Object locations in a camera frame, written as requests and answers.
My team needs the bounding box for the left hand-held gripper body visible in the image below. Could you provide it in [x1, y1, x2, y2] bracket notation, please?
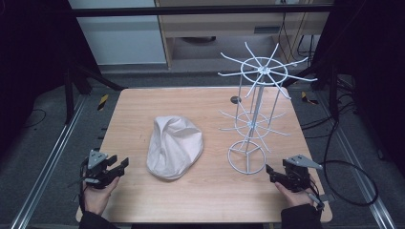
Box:
[68, 149, 126, 190]

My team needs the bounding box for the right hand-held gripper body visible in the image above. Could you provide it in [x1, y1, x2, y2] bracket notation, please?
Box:
[281, 154, 324, 194]

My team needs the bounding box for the person's right hand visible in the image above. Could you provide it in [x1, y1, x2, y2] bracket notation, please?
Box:
[274, 180, 317, 209]

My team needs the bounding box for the person's left hand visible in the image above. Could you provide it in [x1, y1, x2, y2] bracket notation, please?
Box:
[82, 176, 120, 217]

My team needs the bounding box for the white fabric cap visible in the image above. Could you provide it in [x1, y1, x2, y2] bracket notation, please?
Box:
[145, 114, 204, 181]

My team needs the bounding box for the yellow black hazard tape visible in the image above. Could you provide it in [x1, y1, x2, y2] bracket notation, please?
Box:
[300, 91, 320, 106]
[96, 94, 110, 112]

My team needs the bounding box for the dark curtain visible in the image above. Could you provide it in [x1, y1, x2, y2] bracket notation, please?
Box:
[0, 0, 102, 160]
[313, 0, 405, 179]

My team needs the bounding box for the white cabinet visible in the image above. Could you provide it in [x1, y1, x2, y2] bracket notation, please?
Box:
[67, 0, 168, 67]

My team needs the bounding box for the light wooden desk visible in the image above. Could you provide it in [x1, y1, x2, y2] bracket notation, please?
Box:
[154, 0, 335, 70]

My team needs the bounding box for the left hand-held gripper black cable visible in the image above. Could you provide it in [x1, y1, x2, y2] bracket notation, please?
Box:
[77, 158, 89, 215]

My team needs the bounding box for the right hand-held gripper cable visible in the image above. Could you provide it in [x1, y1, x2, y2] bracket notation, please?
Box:
[305, 186, 336, 212]

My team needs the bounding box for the aluminium floor rail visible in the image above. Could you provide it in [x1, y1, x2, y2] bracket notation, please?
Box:
[9, 94, 89, 229]
[313, 91, 397, 229]

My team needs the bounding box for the thick black looped floor cable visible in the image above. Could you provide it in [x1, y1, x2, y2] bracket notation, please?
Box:
[322, 120, 380, 208]

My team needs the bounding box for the thin black floor cable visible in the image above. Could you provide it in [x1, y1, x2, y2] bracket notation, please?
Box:
[22, 108, 48, 129]

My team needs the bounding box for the black metal frame stand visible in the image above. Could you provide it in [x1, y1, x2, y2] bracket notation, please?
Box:
[62, 58, 127, 126]
[281, 53, 341, 122]

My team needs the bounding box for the white wire hanging rack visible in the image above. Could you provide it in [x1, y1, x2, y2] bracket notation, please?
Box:
[217, 41, 319, 176]

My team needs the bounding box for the black hanging cables bundle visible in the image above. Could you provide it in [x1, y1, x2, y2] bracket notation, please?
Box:
[277, 11, 319, 65]

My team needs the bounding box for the black horizontal frame bar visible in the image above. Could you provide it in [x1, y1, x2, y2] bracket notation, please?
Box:
[67, 4, 336, 18]

